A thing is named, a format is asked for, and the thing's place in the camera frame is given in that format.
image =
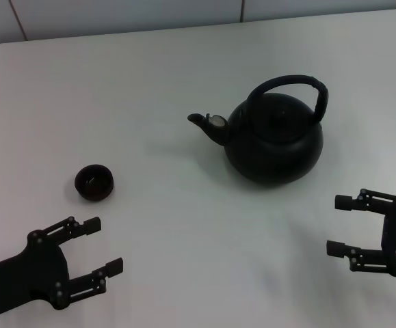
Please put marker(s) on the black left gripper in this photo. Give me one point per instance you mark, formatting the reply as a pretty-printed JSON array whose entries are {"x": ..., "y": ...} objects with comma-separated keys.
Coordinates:
[{"x": 30, "y": 273}]

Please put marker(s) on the small dark teacup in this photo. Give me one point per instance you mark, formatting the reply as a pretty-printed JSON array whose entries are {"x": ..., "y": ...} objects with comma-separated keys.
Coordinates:
[{"x": 93, "y": 192}]

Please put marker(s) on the black round teapot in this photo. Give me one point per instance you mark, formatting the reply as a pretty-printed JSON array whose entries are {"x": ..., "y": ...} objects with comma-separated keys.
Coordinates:
[{"x": 273, "y": 157}]

